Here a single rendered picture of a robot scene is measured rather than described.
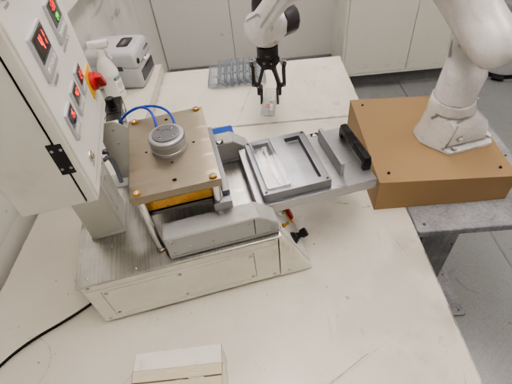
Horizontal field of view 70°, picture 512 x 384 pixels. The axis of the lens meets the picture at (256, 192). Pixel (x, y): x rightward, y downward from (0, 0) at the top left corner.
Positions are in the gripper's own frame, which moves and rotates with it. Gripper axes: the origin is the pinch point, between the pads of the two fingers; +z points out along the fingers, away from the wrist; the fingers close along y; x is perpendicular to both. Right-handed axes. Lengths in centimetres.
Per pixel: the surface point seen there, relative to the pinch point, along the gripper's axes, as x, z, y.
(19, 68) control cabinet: -85, -57, -22
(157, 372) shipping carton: -103, -1, -13
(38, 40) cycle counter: -77, -57, -24
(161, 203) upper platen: -76, -21, -15
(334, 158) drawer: -55, -17, 22
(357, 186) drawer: -61, -13, 27
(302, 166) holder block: -56, -15, 14
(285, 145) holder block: -50, -16, 9
